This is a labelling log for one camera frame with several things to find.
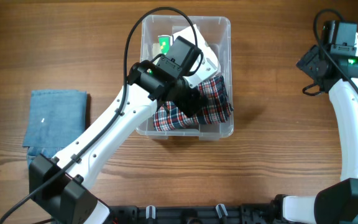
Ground blue denim jeans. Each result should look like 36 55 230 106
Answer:
22 90 88 164

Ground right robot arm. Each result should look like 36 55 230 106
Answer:
275 45 358 223

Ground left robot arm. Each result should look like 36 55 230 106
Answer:
29 57 216 223

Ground red plaid shirt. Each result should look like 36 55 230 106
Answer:
153 75 234 131

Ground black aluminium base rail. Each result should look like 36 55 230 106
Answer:
105 203 289 224

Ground white printed t-shirt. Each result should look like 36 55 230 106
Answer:
152 24 220 88

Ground clear plastic storage bin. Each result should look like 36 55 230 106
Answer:
136 15 234 141

